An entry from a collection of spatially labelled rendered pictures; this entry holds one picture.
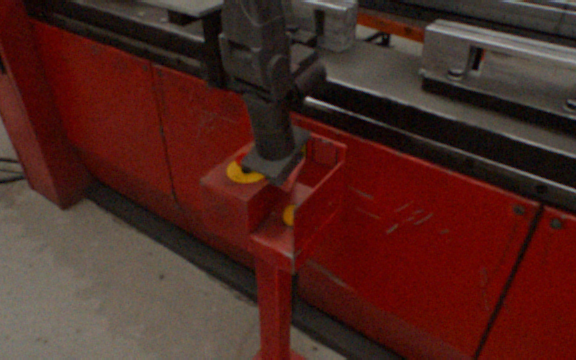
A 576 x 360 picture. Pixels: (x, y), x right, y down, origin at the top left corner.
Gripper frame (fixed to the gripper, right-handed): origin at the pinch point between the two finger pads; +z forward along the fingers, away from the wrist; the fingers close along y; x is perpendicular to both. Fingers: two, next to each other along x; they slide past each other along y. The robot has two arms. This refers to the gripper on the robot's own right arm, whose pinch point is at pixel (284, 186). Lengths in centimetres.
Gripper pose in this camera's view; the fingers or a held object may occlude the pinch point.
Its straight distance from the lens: 78.9
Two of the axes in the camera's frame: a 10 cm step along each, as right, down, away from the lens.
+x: -8.3, -3.4, 4.5
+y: 5.4, -6.8, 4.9
